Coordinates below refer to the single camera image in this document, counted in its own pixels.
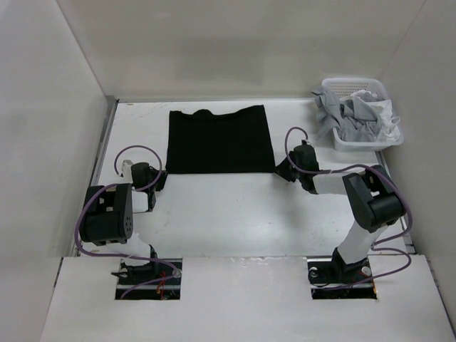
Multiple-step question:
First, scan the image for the black tank top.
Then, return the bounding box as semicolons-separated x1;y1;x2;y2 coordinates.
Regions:
166;105;275;175

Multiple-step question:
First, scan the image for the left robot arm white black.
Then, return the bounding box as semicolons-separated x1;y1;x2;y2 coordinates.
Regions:
78;160;167;284

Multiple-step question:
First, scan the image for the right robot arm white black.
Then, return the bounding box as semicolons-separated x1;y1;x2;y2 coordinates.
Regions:
274;142;406;284

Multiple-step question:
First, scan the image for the grey tank top in basket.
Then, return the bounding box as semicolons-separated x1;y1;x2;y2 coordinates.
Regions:
311;86;370;143

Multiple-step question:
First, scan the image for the white tank top in basket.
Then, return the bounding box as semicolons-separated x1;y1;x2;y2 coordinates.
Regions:
349;90;401;143

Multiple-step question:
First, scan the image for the white plastic laundry basket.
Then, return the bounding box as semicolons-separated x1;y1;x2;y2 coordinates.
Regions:
315;78;404;152

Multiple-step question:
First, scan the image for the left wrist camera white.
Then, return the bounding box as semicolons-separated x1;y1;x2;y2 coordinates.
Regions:
120;160;134;179

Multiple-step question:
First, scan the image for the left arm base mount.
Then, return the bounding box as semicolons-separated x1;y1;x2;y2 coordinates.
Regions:
111;260;182;301

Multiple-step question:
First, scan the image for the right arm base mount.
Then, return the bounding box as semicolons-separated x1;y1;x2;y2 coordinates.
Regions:
307;258;377;300

